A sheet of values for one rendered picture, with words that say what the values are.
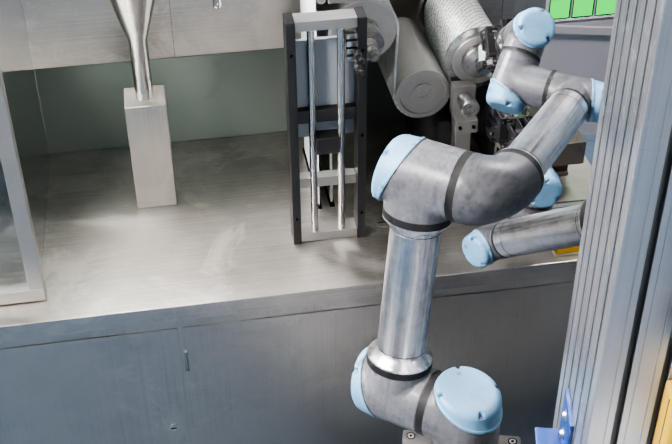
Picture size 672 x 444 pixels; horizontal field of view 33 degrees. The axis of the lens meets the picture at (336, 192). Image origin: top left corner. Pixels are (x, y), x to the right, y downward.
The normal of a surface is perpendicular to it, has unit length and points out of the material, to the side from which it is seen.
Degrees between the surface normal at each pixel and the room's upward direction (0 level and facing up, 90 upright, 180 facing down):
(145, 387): 90
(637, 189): 90
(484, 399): 7
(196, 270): 0
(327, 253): 0
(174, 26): 90
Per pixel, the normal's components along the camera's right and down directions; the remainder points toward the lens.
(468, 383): 0.11, -0.77
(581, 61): -0.08, 0.58
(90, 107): 0.17, 0.57
